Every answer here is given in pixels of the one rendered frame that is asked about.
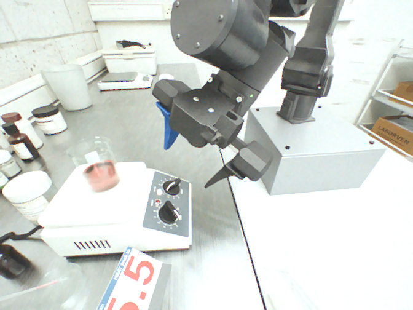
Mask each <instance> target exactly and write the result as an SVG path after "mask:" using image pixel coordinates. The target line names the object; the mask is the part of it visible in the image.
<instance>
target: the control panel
mask: <svg viewBox="0 0 413 310"><path fill-rule="evenodd" d="M175 179H177V178H175V177H172V176H169V175H166V174H164V173H161V172H158V171H155V172H154V176H153V179H152V184H151V189H150V192H149V197H148V200H147V206H146V210H145V214H144V218H143V224H142V227H144V228H147V229H153V230H156V231H161V232H164V233H169V234H174V235H177V236H183V237H189V182H187V181H184V180H181V182H180V184H179V187H180V192H179V193H178V194H177V195H174V196H173V195H170V194H168V193H166V192H165V191H164V189H163V184H164V183H165V182H166V181H168V180H171V181H173V180H175ZM158 190H161V191H162V194H159V193H158ZM157 199H159V200H160V203H159V204H158V203H157V202H156V200H157ZM167 200H169V201H171V203H172V204H173V205H174V207H175V209H176V210H177V211H178V213H179V218H178V219H177V221H176V222H175V223H173V224H167V223H164V222H163V221H162V220H161V219H160V217H159V210H160V208H161V207H162V206H163V205H164V203H165V202H166V201H167Z"/></svg>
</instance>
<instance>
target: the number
mask: <svg viewBox="0 0 413 310"><path fill-rule="evenodd" d="M157 266H158V263H157V262H155V261H153V260H151V259H149V258H147V257H145V256H143V255H141V254H139V253H137V252H135V251H133V250H132V251H131V253H130V256H129V258H128V260H127V262H126V264H125V266H124V268H123V271H122V273H121V275H120V277H119V280H118V281H117V283H116V286H115V288H114V290H113V292H112V295H111V297H110V299H109V301H108V303H107V305H106V307H105V309H104V310H143V308H144V305H145V302H146V299H147V297H148V293H149V290H150V287H151V284H152V281H153V278H154V275H155V272H156V269H157Z"/></svg>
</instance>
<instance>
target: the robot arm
mask: <svg viewBox="0 0 413 310"><path fill-rule="evenodd" d="M344 2H345V0H176V1H174V3H173V6H172V10H171V19H170V28H171V35H172V38H173V41H174V43H175V46H176V47H177V48H178V49H179V50H180V51H181V52H182V53H184V54H186V55H189V56H191V57H193V58H196V59H198V60H200V61H202V62H205V63H207V64H209V65H211V66H214V67H216V68H219V71H218V73H217V74H215V73H212V74H211V76H210V77H209V78H208V80H207V82H206V84H205V85H204V86H203V87H202V88H201V89H199V88H197V89H191V88H190V87H188V86H187V85H186V84H185V83H184V82H183V81H176V80H171V79H161V80H159V81H158V82H157V83H156V84H155V86H154V88H153V91H152V95H153V96H154V97H156V99H158V101H157V102H156V106H157V107H158V108H159V110H160V111H161V112H162V114H163V116H164V119H165V135H164V147H163V148H164V150H168V149H170V147H171V146H172V144H173V143H174V142H175V140H176V139H177V137H178V135H179V134H180V135H182V136H183V137H184V138H185V139H186V140H187V141H188V142H189V144H191V145H192V146H194V147H196V148H203V147H204V146H206V145H207V144H208V143H209V144H211V145H212V146H213V145H217V146H219V147H220V148H221V149H225V148H226V147H228V148H229V149H231V150H232V151H233V152H234V153H235V154H236V155H235V157H234V158H233V159H231V160H230V161H229V162H227V163H226V164H225V165H224V166H223V167H222V168H221V169H220V170H219V171H218V172H217V173H216V174H215V175H214V176H213V177H212V178H211V179H210V180H209V181H208V182H207V183H206V185H205V186H204V187H205V188H208V187H209V186H211V185H213V184H215V183H217V182H218V181H220V180H222V179H224V178H227V177H231V176H235V177H237V178H238V179H240V180H243V179H244V178H245V177H247V178H248V179H249V180H251V181H253V182H255V181H258V179H260V178H261V177H262V176H263V174H265V173H266V171H267V170H268V168H269V167H270V165H271V163H272V162H273V154H272V153H271V152H269V151H268V150H267V149H265V147H263V146H262V145H260V144H259V143H258V142H257V141H252V142H249V143H248V144H246V143H245V142H244V141H242V140H241V139H240V138H239V137H238V134H239V133H240V131H241V129H242V127H243V123H244V121H245V120H244V119H243V117H244V115H245V114H246V113H247V111H248V110H249V109H250V107H251V106H252V104H254V102H255V101H256V100H257V99H258V96H259V95H260V93H261V92H262V91H263V89H264V88H265V86H266V85H267V84H268V82H269V81H270V80H271V78H272V77H273V75H274V74H275V73H276V71H277V69H279V67H280V65H281V64H282V63H283V62H284V60H285V58H286V57H287V58H288V59H287V61H286V62H285V64H284V67H283V71H282V76H281V89H282V90H283V89H284V90H286V95H285V97H284V98H283V102H282V105H281V109H280V111H277V112H276V113H277V114H278V115H279V116H281V117H282V118H283V119H285V120H287V121H288V122H289V123H291V124H301V123H305V122H312V121H315V120H316V119H315V118H314V117H312V116H311V115H312V112H313V109H314V107H315V103H316V102H317V98H321V97H327V96H328V93H329V91H330V88H331V85H332V80H333V77H334V74H333V68H334V65H332V62H333V60H334V56H335V52H334V46H333V43H332V36H333V32H334V29H335V27H336V24H337V21H338V19H339V15H340V13H341V10H342V8H343V5H344ZM312 5H313V7H312V10H311V13H310V17H309V20H308V24H307V27H306V30H305V32H304V36H303V37H302V38H301V40H300V41H299V42H298V43H297V44H296V45H294V41H295V37H296V32H294V31H292V30H290V29H289V28H287V27H285V26H283V25H282V26H280V25H279V24H277V23H276V22H274V21H271V20H269V17H283V18H298V17H300V16H304V15H305V14H306V13H307V12H308V11H309V10H310V8H311V6H312ZM319 87H320V88H319Z"/></svg>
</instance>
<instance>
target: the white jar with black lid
mask: <svg viewBox="0 0 413 310"><path fill-rule="evenodd" d="M31 113H32V114H33V116H34V118H35V120H36V122H37V124H38V125H39V127H40V128H41V130H42V131H43V133H44V134H47V135H51V134H55V133H60V132H62V131H64V130H65V129H66V128H67V125H66V122H65V120H64V119H63V116H62V115H61V113H60V112H59V109H58V107H57V106H55V105H48V106H42V107H39V108H36V109H34V110H32V112H31Z"/></svg>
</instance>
